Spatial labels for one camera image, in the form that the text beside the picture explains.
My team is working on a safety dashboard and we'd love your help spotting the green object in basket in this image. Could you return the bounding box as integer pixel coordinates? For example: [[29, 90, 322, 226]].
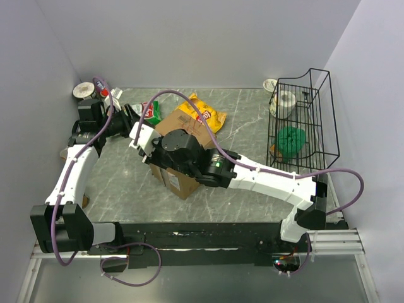
[[270, 126, 306, 159]]

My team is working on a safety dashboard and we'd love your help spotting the white cup in basket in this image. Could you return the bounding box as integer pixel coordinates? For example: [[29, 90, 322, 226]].
[[270, 90, 296, 119]]

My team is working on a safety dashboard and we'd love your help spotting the black wire basket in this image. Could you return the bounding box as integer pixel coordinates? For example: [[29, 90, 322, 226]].
[[263, 68, 340, 174]]

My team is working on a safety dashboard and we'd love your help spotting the brown cardboard box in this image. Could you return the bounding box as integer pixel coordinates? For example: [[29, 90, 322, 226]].
[[148, 109, 213, 199]]

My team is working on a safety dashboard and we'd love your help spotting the orange white cup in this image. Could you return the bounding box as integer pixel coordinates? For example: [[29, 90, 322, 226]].
[[59, 148, 68, 161]]

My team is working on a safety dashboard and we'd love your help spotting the green Chuba chips bag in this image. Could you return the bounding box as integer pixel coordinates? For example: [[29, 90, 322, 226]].
[[131, 100, 162, 126]]

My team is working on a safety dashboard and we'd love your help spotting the blue white can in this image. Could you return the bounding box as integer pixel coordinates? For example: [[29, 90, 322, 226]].
[[93, 79, 109, 98]]

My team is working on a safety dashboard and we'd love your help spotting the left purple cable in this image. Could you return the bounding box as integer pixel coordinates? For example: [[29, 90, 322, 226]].
[[50, 76, 115, 266]]

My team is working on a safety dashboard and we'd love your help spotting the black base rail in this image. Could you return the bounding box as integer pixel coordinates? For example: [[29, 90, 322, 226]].
[[88, 222, 312, 269]]

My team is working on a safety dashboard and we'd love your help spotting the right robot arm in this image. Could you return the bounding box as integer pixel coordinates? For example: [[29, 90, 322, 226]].
[[136, 126, 328, 252]]

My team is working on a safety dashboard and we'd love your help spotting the yellow Lays chips bag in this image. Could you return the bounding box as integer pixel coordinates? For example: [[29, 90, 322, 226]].
[[176, 93, 227, 133]]

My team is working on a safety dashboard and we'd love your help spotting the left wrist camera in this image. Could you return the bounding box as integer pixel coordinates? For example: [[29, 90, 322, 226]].
[[104, 88, 123, 111]]

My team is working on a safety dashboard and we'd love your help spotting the white cup behind basket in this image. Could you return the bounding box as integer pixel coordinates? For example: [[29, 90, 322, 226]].
[[263, 78, 278, 93]]

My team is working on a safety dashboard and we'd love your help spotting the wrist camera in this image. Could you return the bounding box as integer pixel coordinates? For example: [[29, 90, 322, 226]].
[[104, 88, 123, 111], [129, 122, 160, 157]]

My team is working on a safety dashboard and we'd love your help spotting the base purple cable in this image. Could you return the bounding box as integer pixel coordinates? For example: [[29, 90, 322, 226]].
[[100, 242, 162, 288]]

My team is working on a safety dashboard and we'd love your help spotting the dark cup white lid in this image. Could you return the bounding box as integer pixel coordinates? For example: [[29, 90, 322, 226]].
[[72, 82, 97, 100]]

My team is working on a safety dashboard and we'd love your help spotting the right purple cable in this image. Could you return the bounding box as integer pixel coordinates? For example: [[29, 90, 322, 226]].
[[134, 90, 365, 275]]

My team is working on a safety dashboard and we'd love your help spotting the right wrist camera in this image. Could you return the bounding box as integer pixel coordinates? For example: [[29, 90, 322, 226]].
[[129, 122, 160, 157]]

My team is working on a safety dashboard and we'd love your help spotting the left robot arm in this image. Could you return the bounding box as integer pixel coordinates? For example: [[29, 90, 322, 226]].
[[30, 99, 140, 254]]

